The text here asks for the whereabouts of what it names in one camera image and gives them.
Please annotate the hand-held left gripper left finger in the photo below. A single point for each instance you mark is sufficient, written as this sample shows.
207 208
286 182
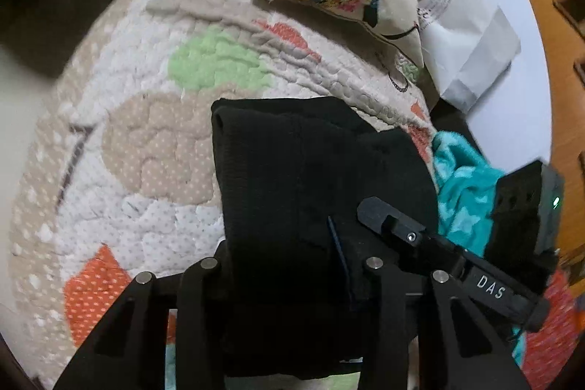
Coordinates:
201 303

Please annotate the red dotted cloth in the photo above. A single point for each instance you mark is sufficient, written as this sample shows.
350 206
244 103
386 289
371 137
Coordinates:
548 326

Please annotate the patchwork quilted blanket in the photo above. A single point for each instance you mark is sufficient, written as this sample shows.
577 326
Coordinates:
151 143

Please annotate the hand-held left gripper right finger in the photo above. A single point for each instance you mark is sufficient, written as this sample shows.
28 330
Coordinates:
379 298

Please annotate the black pants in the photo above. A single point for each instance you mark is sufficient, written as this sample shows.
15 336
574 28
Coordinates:
283 189

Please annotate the teal fleece blanket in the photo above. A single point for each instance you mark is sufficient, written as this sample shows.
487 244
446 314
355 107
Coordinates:
466 193

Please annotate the white paper bag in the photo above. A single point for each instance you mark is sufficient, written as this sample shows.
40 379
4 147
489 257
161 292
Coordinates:
466 33

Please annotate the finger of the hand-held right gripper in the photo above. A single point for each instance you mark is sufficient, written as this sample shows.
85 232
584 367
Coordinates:
438 248

